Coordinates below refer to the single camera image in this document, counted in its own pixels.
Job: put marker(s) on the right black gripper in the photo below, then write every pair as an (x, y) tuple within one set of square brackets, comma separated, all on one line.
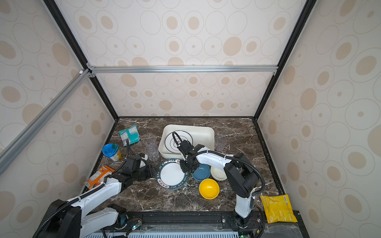
[(183, 169)]

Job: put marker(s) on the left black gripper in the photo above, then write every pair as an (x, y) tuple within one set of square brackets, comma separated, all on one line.
[(151, 173)]

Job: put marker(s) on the green rim Hao Wei plate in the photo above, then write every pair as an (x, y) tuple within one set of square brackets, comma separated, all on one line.
[(170, 175)]

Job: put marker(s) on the white plate green line emblem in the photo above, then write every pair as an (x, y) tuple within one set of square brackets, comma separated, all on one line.
[(175, 139)]

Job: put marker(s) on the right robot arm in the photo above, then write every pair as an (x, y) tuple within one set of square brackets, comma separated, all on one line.
[(245, 180)]

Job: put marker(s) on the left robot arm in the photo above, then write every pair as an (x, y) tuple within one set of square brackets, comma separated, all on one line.
[(73, 218)]

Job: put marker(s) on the white plastic bin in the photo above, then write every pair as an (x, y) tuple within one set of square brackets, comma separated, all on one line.
[(195, 135)]

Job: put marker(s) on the blue bowl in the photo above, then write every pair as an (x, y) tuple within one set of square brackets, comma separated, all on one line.
[(202, 172)]

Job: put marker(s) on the clear plastic cup front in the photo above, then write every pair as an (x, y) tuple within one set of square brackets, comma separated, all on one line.
[(152, 152)]

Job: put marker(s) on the clear plastic cup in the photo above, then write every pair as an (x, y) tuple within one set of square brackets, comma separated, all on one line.
[(149, 141), (152, 152)]

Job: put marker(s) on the cream white bowl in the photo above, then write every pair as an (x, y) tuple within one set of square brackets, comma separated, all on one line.
[(218, 174)]

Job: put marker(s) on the yellow bowl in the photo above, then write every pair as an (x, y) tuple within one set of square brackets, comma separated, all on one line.
[(209, 189)]

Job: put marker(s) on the clear plastic cup rear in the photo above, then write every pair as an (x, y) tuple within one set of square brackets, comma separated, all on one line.
[(149, 141)]

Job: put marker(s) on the clear cup right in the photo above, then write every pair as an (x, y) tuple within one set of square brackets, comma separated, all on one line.
[(220, 142)]

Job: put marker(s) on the green snack packet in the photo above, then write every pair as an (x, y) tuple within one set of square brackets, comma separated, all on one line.
[(129, 136)]

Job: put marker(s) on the blue lidded cup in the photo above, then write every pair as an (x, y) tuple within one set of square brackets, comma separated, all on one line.
[(112, 152)]

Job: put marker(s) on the orange snack packet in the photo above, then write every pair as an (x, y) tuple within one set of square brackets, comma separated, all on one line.
[(98, 177)]

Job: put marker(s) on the yellow snack bag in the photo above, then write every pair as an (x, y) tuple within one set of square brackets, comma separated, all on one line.
[(278, 209)]

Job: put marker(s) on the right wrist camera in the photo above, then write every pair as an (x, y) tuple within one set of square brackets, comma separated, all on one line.
[(185, 147)]

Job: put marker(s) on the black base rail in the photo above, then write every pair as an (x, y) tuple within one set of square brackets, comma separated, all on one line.
[(205, 224)]

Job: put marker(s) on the horizontal aluminium rail back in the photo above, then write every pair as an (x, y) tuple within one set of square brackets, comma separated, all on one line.
[(188, 69)]

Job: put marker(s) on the aluminium rail left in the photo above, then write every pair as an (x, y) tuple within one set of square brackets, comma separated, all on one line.
[(25, 137)]

